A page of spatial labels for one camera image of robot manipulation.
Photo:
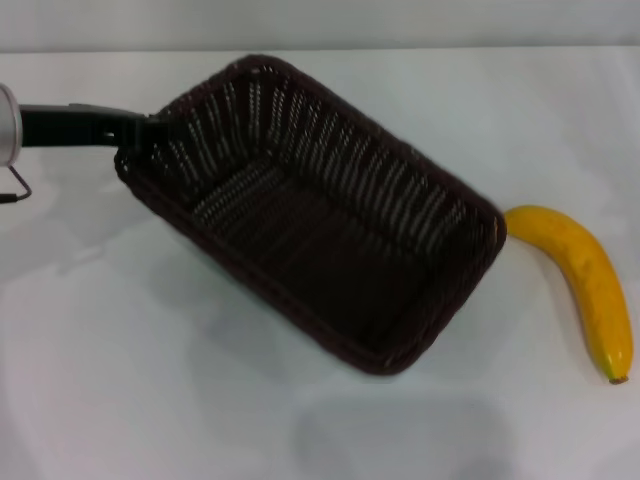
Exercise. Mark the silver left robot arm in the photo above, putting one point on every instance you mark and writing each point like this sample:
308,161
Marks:
7,127

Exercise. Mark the yellow banana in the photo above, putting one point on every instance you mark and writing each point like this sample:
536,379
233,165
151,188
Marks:
592,280

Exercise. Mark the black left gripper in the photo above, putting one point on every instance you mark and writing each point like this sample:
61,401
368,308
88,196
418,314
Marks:
65,127

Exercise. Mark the dark brown woven basket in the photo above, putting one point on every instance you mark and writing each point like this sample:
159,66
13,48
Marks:
320,260

